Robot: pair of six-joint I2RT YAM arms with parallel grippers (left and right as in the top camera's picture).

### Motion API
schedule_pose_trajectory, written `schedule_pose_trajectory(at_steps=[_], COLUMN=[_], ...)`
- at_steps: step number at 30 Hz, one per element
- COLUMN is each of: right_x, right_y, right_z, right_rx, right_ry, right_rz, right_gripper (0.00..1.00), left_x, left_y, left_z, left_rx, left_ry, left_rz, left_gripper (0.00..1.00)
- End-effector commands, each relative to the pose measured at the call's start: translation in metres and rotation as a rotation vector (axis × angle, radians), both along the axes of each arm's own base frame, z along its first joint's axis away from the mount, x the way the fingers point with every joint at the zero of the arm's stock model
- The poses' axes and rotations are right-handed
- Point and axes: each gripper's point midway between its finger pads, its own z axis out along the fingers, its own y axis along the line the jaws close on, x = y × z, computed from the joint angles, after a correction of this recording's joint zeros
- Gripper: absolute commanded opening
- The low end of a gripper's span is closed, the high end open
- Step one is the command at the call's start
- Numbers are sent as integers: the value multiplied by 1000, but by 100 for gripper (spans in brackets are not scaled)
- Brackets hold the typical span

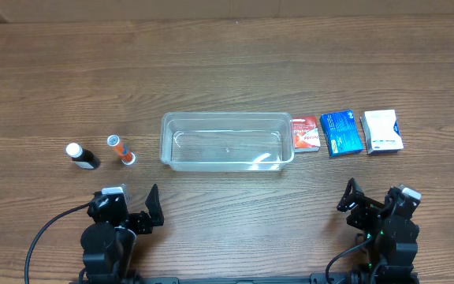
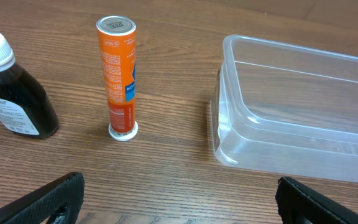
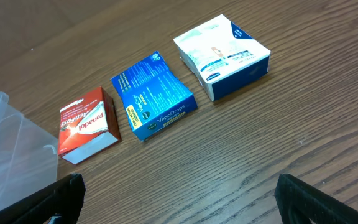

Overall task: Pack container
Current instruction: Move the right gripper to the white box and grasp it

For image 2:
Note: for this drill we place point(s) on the dark brown syrup bottle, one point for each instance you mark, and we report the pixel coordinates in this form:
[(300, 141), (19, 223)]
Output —
[(25, 108)]

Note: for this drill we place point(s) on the orange tablet tube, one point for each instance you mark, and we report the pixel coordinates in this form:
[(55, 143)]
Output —
[(117, 44)]

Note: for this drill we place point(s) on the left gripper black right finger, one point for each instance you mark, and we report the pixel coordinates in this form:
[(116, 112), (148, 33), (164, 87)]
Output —
[(299, 204)]

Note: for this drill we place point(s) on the clear plastic container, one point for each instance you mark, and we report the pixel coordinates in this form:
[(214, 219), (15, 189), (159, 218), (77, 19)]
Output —
[(286, 109)]

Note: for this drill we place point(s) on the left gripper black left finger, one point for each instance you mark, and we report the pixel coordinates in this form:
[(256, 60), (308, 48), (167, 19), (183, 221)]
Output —
[(59, 201)]

